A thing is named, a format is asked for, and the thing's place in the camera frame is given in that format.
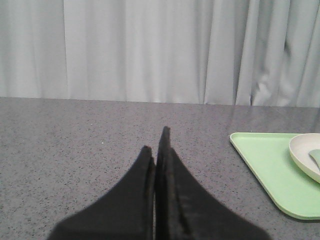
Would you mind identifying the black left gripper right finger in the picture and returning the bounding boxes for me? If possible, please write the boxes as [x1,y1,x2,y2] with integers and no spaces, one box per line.
[155,126,271,240]

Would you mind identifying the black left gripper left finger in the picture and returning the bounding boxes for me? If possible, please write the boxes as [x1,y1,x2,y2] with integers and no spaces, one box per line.
[48,146,156,240]

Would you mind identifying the white round plate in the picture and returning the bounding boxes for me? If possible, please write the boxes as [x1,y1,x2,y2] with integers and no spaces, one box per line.
[289,133,320,183]

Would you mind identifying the light green plastic tray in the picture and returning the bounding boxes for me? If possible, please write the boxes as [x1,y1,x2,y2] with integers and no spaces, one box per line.
[229,132,320,220]

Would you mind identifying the pale green plastic spoon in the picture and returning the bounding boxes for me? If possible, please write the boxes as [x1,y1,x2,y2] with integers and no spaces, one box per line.
[308,149,320,172]

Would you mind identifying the white pleated curtain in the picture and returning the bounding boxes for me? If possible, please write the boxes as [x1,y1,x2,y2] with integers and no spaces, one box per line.
[0,0,320,107]

